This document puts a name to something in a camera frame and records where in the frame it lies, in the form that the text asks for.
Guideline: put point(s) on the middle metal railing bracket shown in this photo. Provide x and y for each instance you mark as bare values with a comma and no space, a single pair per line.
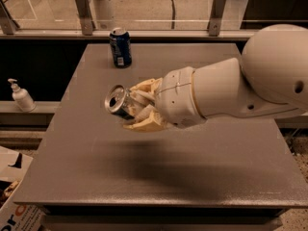
84,13

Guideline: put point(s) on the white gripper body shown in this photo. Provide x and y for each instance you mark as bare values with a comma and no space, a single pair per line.
175,95

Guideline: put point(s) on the blue pepsi can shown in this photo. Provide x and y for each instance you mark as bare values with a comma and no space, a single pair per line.
120,45

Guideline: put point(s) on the right metal railing bracket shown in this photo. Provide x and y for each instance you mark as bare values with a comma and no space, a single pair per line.
216,17

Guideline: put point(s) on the metal railing bracket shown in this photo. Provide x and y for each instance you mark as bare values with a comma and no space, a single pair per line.
216,17
7,24
84,13

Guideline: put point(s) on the white cardboard box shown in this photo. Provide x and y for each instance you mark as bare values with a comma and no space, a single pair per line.
15,217

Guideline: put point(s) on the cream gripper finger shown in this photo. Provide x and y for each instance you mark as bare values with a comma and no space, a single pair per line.
147,120
147,89

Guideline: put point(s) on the white pump dispenser bottle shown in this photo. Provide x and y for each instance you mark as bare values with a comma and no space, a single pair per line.
21,96

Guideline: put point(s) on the silver blue redbull can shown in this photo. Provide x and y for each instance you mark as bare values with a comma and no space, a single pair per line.
118,102

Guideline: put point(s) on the left metal railing bracket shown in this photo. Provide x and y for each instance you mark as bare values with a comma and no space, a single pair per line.
7,24

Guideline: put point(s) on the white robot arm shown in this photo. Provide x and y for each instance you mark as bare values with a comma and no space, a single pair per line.
269,80

